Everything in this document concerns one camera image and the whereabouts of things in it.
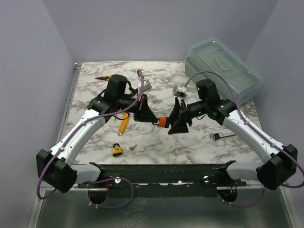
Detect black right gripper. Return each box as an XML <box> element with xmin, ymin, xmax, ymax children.
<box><xmin>166</xmin><ymin>97</ymin><xmax>209</xmax><ymax>134</ymax></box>

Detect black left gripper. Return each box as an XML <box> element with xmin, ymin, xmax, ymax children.
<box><xmin>117</xmin><ymin>93</ymin><xmax>158</xmax><ymax>123</ymax></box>

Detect orange padlock with keys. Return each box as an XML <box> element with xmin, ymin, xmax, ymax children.
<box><xmin>152</xmin><ymin>117</ymin><xmax>170</xmax><ymax>128</ymax></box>

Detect silver padlock keys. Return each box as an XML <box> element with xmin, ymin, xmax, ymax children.
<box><xmin>127</xmin><ymin>144</ymin><xmax>137</xmax><ymax>151</ymax></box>

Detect yellow padlock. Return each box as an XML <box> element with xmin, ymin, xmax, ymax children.
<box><xmin>112</xmin><ymin>143</ymin><xmax>123</xmax><ymax>157</ymax></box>

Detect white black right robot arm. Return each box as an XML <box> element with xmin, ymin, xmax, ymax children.
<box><xmin>166</xmin><ymin>79</ymin><xmax>298</xmax><ymax>190</ymax></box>

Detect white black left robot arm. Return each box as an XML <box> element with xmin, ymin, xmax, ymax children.
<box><xmin>36</xmin><ymin>70</ymin><xmax>158</xmax><ymax>193</ymax></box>

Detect yellow utility knife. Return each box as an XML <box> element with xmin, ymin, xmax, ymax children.
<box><xmin>118</xmin><ymin>112</ymin><xmax>130</xmax><ymax>136</ymax></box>

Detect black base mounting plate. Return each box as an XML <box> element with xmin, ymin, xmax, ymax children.
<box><xmin>78</xmin><ymin>161</ymin><xmax>246</xmax><ymax>198</ymax></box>

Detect clear green plastic toolbox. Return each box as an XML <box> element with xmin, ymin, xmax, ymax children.
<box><xmin>185</xmin><ymin>37</ymin><xmax>263</xmax><ymax>104</ymax></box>

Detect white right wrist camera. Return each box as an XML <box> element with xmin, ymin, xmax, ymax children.
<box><xmin>172</xmin><ymin>85</ymin><xmax>187</xmax><ymax>98</ymax></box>

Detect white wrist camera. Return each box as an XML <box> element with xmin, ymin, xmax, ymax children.
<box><xmin>172</xmin><ymin>85</ymin><xmax>187</xmax><ymax>98</ymax></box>
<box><xmin>142</xmin><ymin>80</ymin><xmax>152</xmax><ymax>93</ymax></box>

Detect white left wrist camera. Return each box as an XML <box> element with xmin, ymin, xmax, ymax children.
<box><xmin>142</xmin><ymin>80</ymin><xmax>152</xmax><ymax>93</ymax></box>

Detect black usb cable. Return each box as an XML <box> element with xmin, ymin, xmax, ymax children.
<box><xmin>210</xmin><ymin>133</ymin><xmax>237</xmax><ymax>141</ymax></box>

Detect yellow handled pliers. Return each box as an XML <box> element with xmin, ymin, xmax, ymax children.
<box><xmin>95</xmin><ymin>75</ymin><xmax>112</xmax><ymax>81</ymax></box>

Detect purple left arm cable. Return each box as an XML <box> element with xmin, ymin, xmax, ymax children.
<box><xmin>36</xmin><ymin>69</ymin><xmax>145</xmax><ymax>209</ymax></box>

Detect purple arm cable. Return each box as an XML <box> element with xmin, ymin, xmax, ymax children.
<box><xmin>36</xmin><ymin>69</ymin><xmax>145</xmax><ymax>209</ymax></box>
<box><xmin>184</xmin><ymin>70</ymin><xmax>304</xmax><ymax>207</ymax></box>

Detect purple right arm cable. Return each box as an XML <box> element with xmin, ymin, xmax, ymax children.
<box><xmin>184</xmin><ymin>70</ymin><xmax>304</xmax><ymax>207</ymax></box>

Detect aluminium rail frame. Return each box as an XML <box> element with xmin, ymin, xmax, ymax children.
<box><xmin>26</xmin><ymin>62</ymin><xmax>295</xmax><ymax>228</ymax></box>

